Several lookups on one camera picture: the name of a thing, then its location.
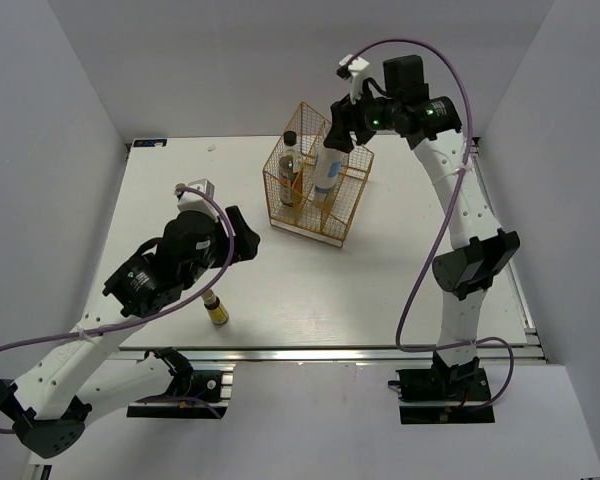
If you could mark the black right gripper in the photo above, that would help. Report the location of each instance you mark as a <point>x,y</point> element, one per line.
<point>344,120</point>

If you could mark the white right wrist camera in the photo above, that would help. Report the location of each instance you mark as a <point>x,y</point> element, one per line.
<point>354,70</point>

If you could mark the gold wire mesh rack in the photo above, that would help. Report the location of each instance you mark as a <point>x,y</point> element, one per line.
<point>330,222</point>

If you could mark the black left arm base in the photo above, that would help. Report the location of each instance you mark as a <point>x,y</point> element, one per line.
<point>193,394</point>

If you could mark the small yellow label bottle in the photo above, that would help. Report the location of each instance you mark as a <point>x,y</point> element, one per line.
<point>215,308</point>

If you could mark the blue corner label left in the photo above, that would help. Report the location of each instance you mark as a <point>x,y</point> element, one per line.
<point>149,143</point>

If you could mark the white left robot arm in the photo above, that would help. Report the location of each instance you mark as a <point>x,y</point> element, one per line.
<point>51,405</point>

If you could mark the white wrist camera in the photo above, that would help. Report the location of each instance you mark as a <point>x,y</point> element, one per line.
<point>354,70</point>
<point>194,198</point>

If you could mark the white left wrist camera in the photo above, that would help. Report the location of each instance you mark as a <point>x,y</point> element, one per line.
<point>194,198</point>

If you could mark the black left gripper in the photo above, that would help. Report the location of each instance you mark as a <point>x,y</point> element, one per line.
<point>245,239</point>

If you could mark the dark sauce bottle red label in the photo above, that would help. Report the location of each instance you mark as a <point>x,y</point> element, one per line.
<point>290,164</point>

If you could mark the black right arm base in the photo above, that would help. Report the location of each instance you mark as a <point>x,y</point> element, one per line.
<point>443,395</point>

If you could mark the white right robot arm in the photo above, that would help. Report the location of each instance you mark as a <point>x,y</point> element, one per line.
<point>434,132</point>

